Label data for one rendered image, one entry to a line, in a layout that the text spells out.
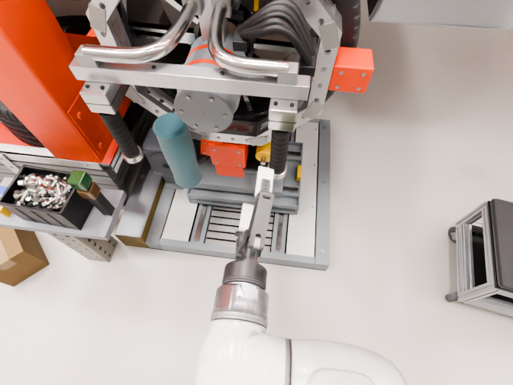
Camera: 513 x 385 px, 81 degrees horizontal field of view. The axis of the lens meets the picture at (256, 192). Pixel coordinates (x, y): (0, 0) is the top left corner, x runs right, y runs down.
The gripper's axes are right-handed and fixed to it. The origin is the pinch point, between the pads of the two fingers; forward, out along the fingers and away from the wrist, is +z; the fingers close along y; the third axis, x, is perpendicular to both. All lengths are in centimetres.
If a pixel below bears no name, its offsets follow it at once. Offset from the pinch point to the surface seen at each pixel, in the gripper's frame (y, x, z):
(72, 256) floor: -96, 62, 11
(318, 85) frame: 9.6, -9.9, 28.5
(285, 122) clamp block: 15.6, -0.7, 5.0
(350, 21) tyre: 22.8, -11.6, 34.8
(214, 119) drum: 3.8, 12.2, 13.7
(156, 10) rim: 1, 37, 55
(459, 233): -40, -97, 34
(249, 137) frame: -14.4, 1.8, 30.1
